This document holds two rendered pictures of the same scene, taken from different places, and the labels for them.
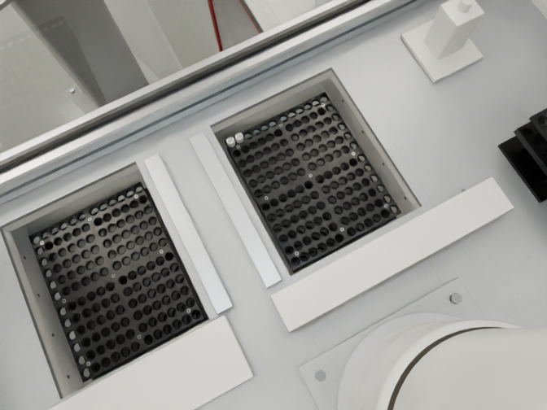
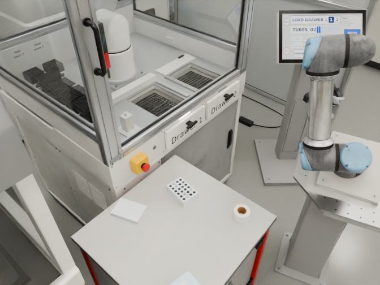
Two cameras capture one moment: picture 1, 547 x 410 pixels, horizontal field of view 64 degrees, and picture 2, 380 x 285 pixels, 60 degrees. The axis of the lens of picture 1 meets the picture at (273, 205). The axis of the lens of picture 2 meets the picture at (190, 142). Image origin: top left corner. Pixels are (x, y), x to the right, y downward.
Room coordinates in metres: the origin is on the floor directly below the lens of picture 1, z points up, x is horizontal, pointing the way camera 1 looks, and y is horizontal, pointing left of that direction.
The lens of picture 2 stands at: (1.56, -0.52, 1.91)
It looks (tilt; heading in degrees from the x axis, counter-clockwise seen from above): 42 degrees down; 154
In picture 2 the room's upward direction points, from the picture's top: straight up
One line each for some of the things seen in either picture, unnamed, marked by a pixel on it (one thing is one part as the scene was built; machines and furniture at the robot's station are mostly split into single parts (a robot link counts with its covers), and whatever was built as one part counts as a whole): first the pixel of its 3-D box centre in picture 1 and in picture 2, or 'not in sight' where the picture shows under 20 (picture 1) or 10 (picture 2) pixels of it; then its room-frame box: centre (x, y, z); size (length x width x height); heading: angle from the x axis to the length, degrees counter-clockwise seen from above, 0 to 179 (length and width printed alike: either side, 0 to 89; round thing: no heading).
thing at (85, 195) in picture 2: not in sight; (138, 148); (-0.06, -0.12, 0.40); 1.03 x 0.95 x 0.80; 114
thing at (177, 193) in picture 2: not in sight; (182, 191); (0.70, -0.14, 0.78); 0.12 x 0.08 x 0.04; 14
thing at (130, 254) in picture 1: (121, 278); not in sight; (0.09, 0.23, 0.87); 0.22 x 0.18 x 0.06; 24
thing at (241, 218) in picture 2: not in sight; (241, 213); (0.92, 0.03, 0.78); 0.07 x 0.07 x 0.04
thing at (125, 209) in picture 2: not in sight; (129, 210); (0.69, -0.38, 0.77); 0.13 x 0.09 x 0.02; 43
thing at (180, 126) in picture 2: not in sight; (186, 126); (0.40, 0.02, 0.87); 0.29 x 0.02 x 0.11; 114
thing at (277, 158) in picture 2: not in sight; (299, 112); (0.20, 1.02, 0.51); 0.50 x 0.45 x 1.02; 155
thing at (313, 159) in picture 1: (308, 182); not in sight; (0.22, -0.06, 0.87); 0.22 x 0.18 x 0.06; 24
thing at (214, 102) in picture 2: not in sight; (223, 99); (0.28, 0.31, 0.87); 0.29 x 0.02 x 0.11; 114
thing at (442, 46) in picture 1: (452, 26); not in sight; (0.39, -0.27, 1.00); 0.09 x 0.08 x 0.10; 24
